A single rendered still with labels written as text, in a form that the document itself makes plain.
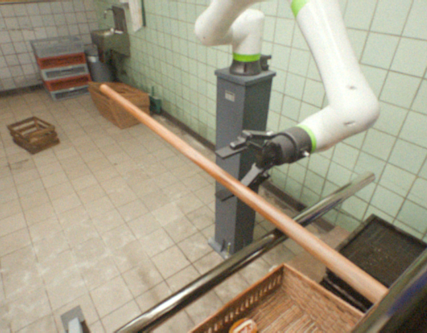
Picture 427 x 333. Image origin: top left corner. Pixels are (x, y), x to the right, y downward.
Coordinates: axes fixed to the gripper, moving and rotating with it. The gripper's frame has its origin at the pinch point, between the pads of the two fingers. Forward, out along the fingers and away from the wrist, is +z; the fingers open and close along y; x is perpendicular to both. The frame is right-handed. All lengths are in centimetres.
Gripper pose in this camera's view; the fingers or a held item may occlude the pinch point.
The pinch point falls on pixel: (223, 175)
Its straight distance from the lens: 67.2
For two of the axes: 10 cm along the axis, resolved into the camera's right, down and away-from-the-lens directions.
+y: 0.0, 8.2, 5.7
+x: -5.9, -4.6, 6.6
